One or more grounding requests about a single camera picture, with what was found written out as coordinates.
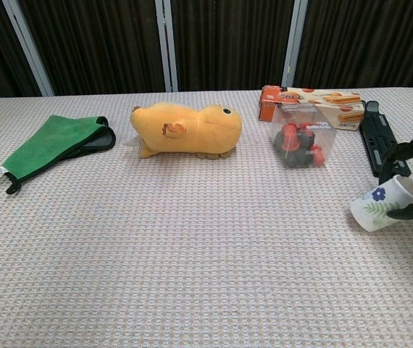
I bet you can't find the clear box of red-black parts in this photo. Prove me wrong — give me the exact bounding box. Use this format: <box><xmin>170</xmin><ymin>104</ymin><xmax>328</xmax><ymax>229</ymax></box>
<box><xmin>268</xmin><ymin>103</ymin><xmax>338</xmax><ymax>170</ymax></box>

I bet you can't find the white floral paper cup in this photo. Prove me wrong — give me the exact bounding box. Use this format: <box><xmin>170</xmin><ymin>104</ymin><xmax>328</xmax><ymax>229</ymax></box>
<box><xmin>349</xmin><ymin>174</ymin><xmax>413</xmax><ymax>233</ymax></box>

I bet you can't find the black folding stand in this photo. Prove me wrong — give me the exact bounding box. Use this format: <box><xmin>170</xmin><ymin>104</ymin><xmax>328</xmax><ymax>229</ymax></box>
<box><xmin>358</xmin><ymin>100</ymin><xmax>412</xmax><ymax>178</ymax></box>

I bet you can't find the yellow plush duck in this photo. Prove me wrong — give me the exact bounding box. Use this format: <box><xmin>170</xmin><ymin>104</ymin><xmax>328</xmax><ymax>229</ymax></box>
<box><xmin>130</xmin><ymin>102</ymin><xmax>243</xmax><ymax>160</ymax></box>

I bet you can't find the orange biscuit box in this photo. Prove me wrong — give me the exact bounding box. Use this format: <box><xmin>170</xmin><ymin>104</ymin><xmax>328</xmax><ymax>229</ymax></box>
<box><xmin>257</xmin><ymin>86</ymin><xmax>367</xmax><ymax>132</ymax></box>

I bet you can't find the grey partition frame post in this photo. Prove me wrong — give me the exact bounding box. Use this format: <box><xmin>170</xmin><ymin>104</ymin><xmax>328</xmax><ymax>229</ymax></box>
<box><xmin>281</xmin><ymin>0</ymin><xmax>308</xmax><ymax>89</ymax></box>
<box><xmin>2</xmin><ymin>0</ymin><xmax>54</xmax><ymax>97</ymax></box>
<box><xmin>154</xmin><ymin>0</ymin><xmax>179</xmax><ymax>92</ymax></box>

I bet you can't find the beige woven tablecloth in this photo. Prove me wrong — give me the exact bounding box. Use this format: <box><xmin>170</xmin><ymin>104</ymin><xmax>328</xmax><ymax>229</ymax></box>
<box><xmin>0</xmin><ymin>86</ymin><xmax>413</xmax><ymax>348</ymax></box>

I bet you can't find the green cloth with black trim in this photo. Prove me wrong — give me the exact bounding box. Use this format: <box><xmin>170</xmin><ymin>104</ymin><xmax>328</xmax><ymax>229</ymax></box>
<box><xmin>0</xmin><ymin>115</ymin><xmax>117</xmax><ymax>196</ymax></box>

